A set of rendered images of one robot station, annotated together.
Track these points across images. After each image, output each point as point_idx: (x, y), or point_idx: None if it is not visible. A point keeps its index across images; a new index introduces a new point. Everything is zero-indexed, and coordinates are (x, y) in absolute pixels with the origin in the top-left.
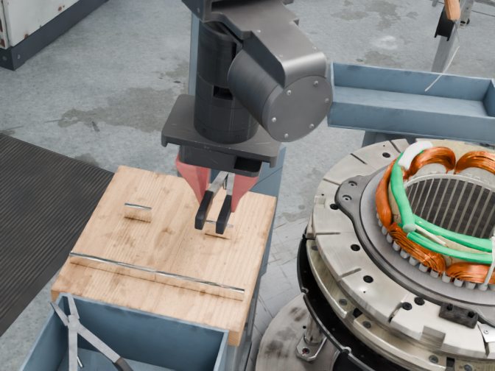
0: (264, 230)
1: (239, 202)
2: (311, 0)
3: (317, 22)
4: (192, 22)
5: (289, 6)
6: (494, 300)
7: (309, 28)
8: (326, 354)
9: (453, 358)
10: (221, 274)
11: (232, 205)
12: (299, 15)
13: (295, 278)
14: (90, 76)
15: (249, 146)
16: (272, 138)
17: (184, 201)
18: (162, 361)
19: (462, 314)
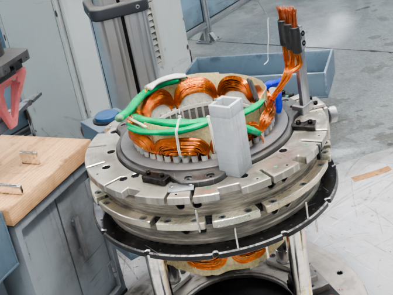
0: (66, 157)
1: (4, 116)
2: (386, 78)
3: (390, 96)
4: (96, 48)
5: (362, 87)
6: (189, 167)
7: (381, 102)
8: (182, 292)
9: (159, 216)
10: (17, 183)
11: (3, 120)
12: (372, 92)
13: None
14: None
15: None
16: (5, 59)
17: (21, 148)
18: None
19: (156, 176)
